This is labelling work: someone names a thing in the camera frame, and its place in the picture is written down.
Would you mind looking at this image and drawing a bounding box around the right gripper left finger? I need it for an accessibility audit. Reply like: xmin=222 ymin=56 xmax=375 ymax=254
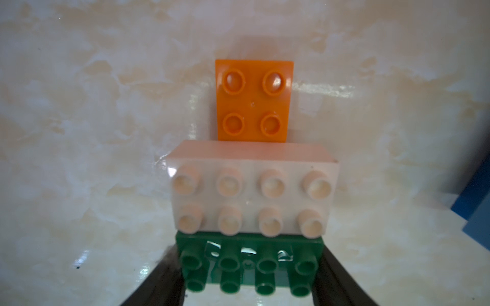
xmin=121 ymin=244 xmax=186 ymax=306

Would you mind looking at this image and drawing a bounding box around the green lego brick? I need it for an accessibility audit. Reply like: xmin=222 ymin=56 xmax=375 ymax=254
xmin=176 ymin=232 xmax=324 ymax=298

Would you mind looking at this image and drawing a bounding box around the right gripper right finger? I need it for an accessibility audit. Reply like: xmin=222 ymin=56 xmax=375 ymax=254
xmin=312 ymin=246 xmax=378 ymax=306

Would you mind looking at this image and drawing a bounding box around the light blue lego brick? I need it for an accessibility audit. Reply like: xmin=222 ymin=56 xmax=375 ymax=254
xmin=451 ymin=154 xmax=489 ymax=250

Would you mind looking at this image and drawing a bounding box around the orange lego brick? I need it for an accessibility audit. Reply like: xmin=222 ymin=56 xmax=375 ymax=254
xmin=215 ymin=59 xmax=294 ymax=142

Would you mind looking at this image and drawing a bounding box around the white lego brick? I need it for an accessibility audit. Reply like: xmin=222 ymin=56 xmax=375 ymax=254
xmin=166 ymin=140 xmax=340 ymax=239

